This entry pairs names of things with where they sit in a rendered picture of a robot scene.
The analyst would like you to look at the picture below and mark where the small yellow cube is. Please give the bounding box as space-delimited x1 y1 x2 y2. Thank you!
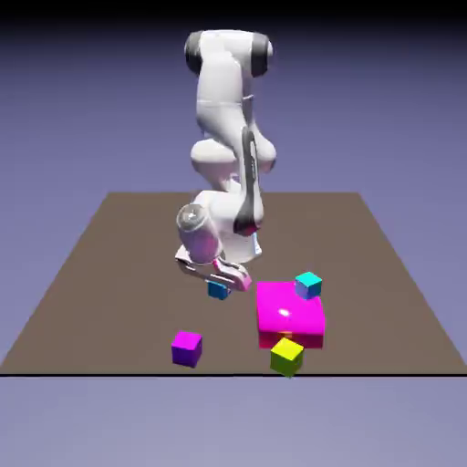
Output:
269 337 306 379

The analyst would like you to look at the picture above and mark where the large magenta box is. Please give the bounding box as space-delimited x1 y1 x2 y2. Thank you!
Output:
255 279 327 350

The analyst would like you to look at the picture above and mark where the small cyan cube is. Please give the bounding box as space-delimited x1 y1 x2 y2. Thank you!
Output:
294 270 324 301

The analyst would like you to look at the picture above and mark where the small blue cube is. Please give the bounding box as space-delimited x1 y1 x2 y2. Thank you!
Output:
206 279 233 302

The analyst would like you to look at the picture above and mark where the small purple cube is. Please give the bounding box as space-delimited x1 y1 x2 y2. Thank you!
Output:
171 329 203 369

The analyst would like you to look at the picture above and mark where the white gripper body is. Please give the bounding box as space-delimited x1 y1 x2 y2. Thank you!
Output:
173 244 254 293

